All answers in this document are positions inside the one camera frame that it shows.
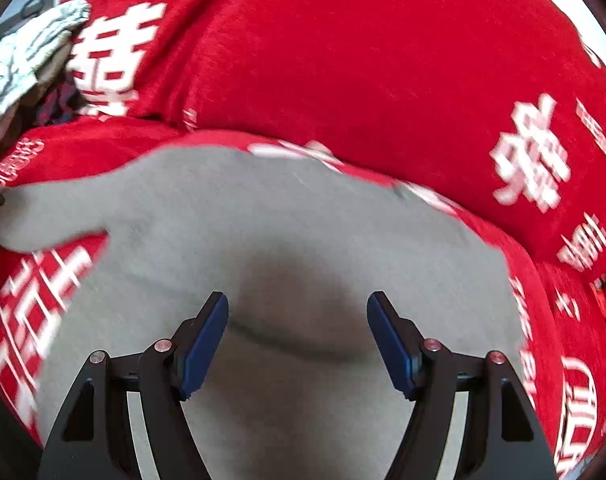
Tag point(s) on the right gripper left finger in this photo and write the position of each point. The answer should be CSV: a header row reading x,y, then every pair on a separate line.
x,y
93,436

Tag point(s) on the grey sweater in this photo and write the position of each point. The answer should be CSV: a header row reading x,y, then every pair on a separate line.
x,y
297,388

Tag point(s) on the dark patterned cloth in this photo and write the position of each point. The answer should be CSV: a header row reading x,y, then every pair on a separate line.
x,y
62,102

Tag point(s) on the grey white knitted garment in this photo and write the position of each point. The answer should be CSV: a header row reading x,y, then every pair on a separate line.
x,y
26,50

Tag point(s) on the red blanket white characters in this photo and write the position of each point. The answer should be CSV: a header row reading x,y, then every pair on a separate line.
x,y
491,111

